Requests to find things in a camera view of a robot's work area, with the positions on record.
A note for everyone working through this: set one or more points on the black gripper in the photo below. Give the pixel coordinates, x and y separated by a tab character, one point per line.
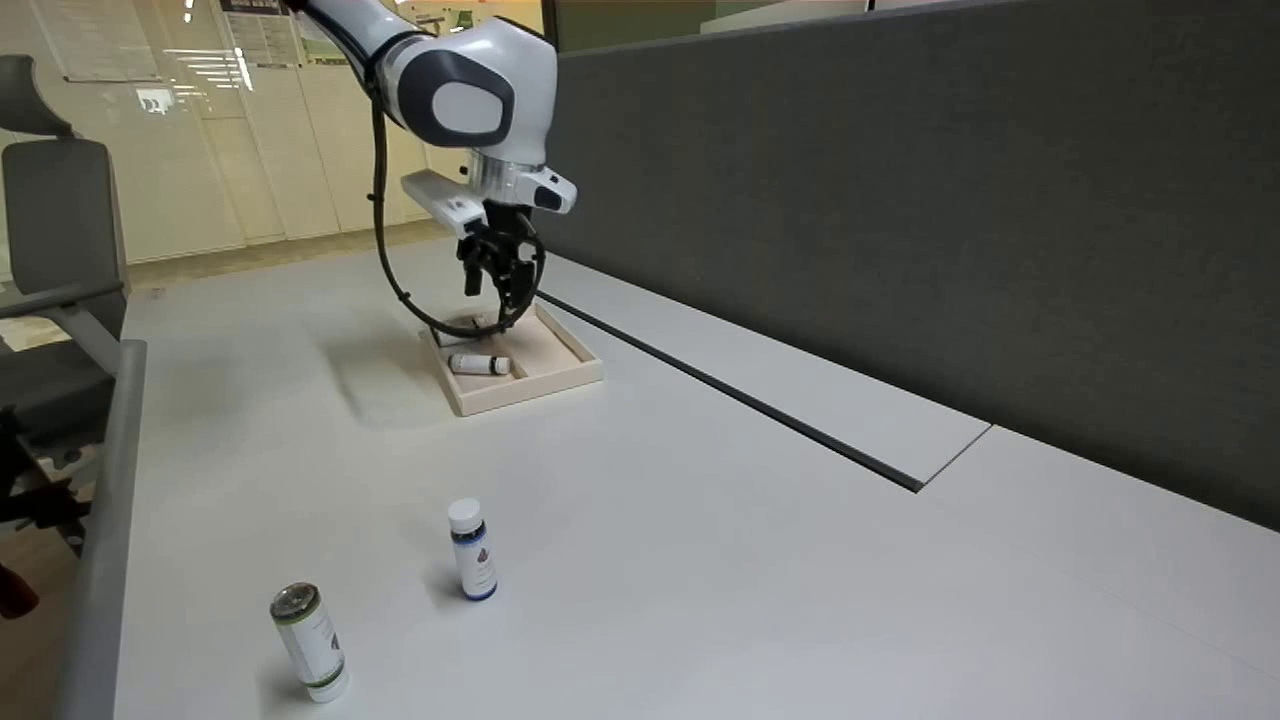
507	248

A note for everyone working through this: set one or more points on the white bottle black band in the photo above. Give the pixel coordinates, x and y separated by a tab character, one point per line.
477	365

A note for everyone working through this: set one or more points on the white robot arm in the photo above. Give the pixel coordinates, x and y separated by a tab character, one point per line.
484	90

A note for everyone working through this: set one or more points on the wooden tray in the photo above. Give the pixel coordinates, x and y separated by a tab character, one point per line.
545	357

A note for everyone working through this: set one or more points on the white bottle blue band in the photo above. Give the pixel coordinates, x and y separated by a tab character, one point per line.
469	543

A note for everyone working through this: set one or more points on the white bottle silver cap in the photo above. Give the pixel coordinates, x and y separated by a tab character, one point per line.
309	640

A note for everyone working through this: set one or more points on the grey office chair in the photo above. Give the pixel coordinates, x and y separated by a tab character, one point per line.
66	266

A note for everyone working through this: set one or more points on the grey partition panel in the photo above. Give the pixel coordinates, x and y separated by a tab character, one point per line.
1049	212

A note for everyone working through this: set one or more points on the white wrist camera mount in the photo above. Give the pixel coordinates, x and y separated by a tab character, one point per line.
466	204

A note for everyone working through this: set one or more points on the grey cable tray lid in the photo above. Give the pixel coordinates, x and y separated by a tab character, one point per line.
862	418

